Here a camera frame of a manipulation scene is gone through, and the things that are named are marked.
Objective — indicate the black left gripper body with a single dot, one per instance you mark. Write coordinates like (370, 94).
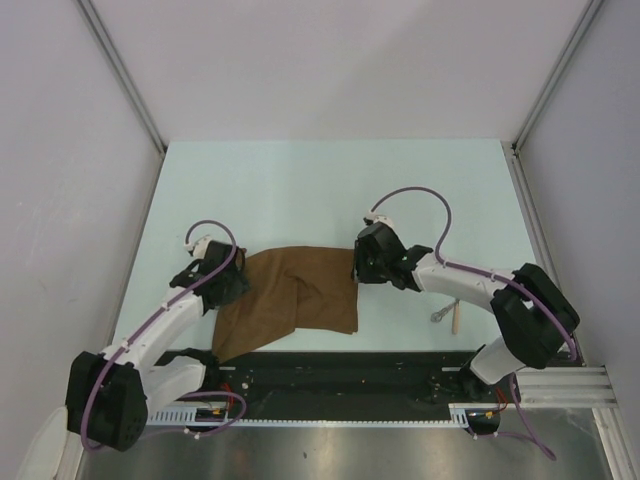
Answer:
(236, 285)

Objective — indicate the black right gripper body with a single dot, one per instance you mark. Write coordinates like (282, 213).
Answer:
(368, 270)

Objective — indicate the brown cloth napkin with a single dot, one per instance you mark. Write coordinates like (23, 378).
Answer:
(294, 287)

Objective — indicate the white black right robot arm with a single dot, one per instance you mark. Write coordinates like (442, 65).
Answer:
(534, 317)

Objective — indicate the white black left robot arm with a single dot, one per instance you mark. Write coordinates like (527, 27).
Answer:
(111, 394)

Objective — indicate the silver ornate spoon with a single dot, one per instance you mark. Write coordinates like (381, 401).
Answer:
(439, 315)

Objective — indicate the silver fork wooden handle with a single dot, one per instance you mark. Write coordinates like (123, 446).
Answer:
(456, 315)

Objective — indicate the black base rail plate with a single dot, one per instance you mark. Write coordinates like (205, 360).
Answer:
(349, 386)

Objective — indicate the white slotted cable duct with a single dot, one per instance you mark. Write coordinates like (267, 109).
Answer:
(209, 415)

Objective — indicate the right aluminium frame post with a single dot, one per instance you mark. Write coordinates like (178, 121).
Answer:
(560, 67)

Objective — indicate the aluminium frame post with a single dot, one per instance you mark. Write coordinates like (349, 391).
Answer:
(106, 45)
(560, 67)

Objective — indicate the aluminium side rail profile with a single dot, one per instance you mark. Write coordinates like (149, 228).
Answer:
(570, 387)

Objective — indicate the left aluminium frame post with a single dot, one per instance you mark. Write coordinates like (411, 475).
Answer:
(106, 45)

